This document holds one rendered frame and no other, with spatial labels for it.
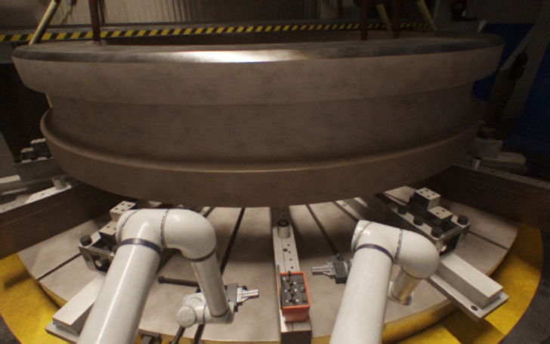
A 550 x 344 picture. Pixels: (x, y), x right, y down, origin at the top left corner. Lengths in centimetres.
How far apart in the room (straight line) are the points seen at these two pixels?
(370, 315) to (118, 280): 63
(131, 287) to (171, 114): 121
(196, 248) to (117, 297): 24
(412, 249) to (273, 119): 106
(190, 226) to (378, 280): 56
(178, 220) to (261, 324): 117
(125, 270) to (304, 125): 125
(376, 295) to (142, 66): 147
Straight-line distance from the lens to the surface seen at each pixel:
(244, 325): 191
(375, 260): 91
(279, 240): 182
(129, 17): 442
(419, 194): 218
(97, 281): 223
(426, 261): 101
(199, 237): 88
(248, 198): 176
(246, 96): 151
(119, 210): 211
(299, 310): 137
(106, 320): 81
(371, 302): 83
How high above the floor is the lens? 190
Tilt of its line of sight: 28 degrees down
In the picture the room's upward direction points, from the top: 1 degrees counter-clockwise
